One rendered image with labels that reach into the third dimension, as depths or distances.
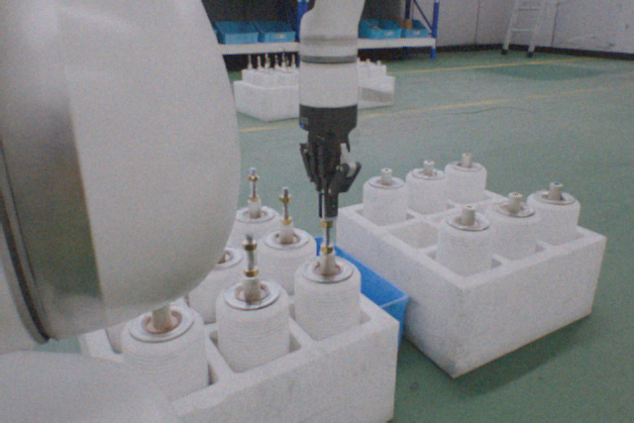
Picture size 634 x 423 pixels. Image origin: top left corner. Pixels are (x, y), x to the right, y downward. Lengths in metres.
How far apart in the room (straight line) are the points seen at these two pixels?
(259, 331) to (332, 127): 0.27
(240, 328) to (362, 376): 0.21
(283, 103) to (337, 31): 2.28
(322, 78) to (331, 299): 0.30
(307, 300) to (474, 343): 0.35
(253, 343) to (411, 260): 0.38
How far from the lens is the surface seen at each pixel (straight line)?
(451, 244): 0.88
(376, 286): 0.99
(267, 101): 2.80
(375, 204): 1.04
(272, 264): 0.78
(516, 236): 0.96
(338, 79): 0.60
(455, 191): 1.20
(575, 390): 1.00
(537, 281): 0.99
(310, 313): 0.71
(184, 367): 0.63
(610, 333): 1.17
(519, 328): 1.02
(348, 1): 0.59
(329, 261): 0.70
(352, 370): 0.73
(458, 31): 7.72
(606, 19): 7.44
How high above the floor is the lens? 0.61
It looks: 20 degrees down
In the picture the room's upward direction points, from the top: straight up
